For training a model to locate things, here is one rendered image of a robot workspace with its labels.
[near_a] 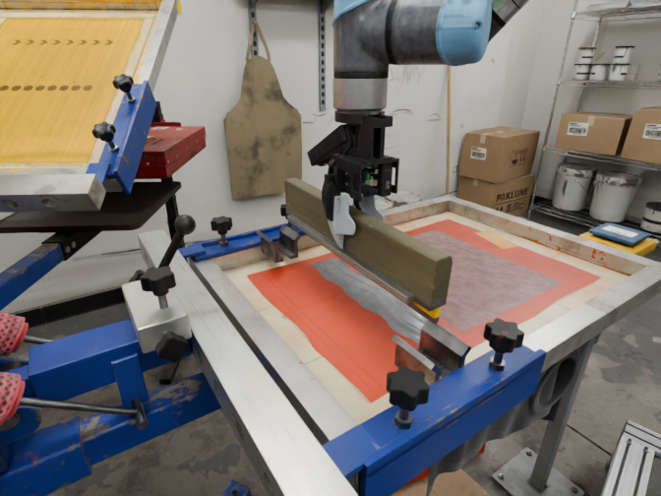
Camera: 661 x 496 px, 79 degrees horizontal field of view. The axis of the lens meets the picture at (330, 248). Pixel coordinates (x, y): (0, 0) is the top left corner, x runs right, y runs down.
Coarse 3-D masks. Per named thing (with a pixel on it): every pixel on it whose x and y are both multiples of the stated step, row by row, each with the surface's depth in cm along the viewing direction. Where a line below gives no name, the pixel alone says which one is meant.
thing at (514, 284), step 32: (480, 256) 91; (512, 256) 91; (544, 256) 91; (480, 288) 77; (512, 288) 77; (544, 288) 77; (576, 288) 78; (320, 320) 68; (352, 320) 68; (384, 320) 68; (448, 320) 68; (480, 320) 68; (512, 320) 68; (320, 352) 60; (352, 352) 60; (384, 352) 60; (384, 384) 54
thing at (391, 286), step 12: (288, 216) 79; (300, 228) 75; (312, 228) 73; (324, 240) 68; (336, 252) 65; (348, 252) 64; (360, 264) 61; (372, 276) 58; (384, 276) 58; (396, 288) 55; (408, 300) 53
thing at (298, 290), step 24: (432, 240) 99; (456, 240) 99; (480, 240) 99; (288, 264) 87; (456, 264) 87; (264, 288) 78; (288, 288) 78; (312, 288) 78; (336, 288) 78; (288, 312) 70; (312, 312) 70
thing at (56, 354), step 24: (72, 336) 50; (96, 336) 50; (120, 336) 50; (48, 360) 46; (72, 360) 46; (96, 360) 47; (144, 360) 51; (48, 384) 45; (72, 384) 47; (96, 384) 48
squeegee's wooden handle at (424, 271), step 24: (288, 192) 78; (312, 192) 71; (312, 216) 72; (360, 216) 61; (360, 240) 61; (384, 240) 56; (408, 240) 53; (384, 264) 57; (408, 264) 53; (432, 264) 49; (408, 288) 54; (432, 288) 50
